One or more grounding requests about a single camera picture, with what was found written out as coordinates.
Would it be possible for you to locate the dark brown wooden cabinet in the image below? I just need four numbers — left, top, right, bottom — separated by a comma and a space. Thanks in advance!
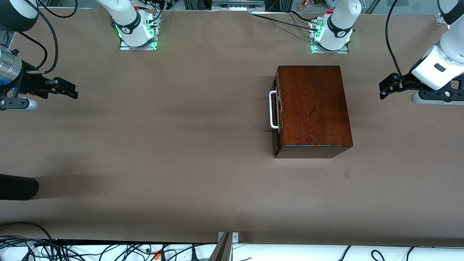
274, 65, 353, 159

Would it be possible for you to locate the dark grey mount beam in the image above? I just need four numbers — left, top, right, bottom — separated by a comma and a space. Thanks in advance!
210, 232, 233, 261

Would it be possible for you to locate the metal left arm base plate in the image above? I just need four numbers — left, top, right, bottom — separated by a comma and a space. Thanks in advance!
310, 20, 350, 54

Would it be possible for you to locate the black ribbed cylinder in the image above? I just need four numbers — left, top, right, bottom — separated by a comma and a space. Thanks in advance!
0, 174, 39, 200

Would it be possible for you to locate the wooden drawer with white handle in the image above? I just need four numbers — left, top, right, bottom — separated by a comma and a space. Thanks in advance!
269, 71, 282, 151

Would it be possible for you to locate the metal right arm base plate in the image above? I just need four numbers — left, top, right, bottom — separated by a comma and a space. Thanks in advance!
120, 14, 158, 50

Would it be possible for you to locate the black cable on table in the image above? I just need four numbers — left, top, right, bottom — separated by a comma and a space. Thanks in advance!
252, 12, 316, 31

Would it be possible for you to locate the silver metal box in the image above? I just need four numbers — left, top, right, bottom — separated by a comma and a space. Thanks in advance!
212, 0, 265, 11

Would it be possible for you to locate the silver metal bracket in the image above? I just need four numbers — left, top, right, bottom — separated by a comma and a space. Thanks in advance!
218, 232, 239, 244

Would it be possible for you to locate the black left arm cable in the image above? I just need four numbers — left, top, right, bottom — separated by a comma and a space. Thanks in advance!
385, 0, 414, 78

